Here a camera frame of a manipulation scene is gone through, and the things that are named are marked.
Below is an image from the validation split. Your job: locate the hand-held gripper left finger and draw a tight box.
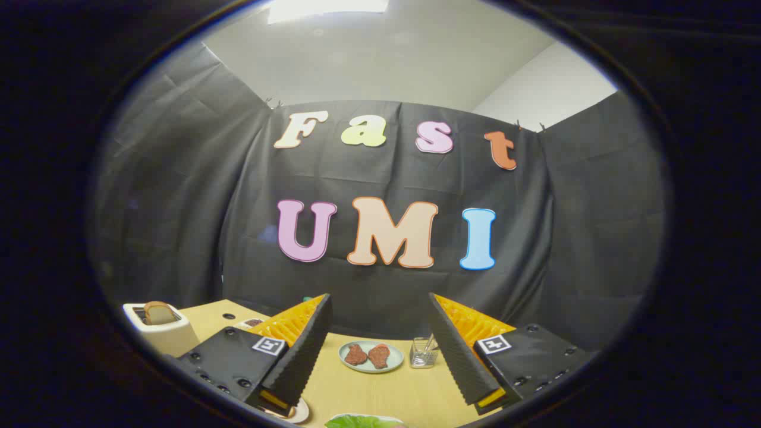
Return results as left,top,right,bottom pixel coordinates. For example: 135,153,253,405
177,293,334,417

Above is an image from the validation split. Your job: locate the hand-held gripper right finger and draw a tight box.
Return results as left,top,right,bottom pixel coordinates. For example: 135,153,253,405
428,292,595,416

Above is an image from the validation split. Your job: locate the green lettuce leaf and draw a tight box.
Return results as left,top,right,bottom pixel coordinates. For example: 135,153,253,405
326,414,408,428

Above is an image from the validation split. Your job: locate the round beige plate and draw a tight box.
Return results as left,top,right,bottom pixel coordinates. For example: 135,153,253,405
262,397,310,424

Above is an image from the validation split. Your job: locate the pale green oval plate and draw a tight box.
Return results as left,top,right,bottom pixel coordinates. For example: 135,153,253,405
338,340,405,374

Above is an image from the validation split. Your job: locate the white toaster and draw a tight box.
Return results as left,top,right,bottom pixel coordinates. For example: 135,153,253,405
122,302,200,357

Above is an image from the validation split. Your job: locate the bread slice with brown crust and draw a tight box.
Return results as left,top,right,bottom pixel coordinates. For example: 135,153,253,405
143,301,179,326

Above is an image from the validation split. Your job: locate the wire mesh utensil basket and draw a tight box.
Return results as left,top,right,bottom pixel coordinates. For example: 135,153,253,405
409,334,441,369

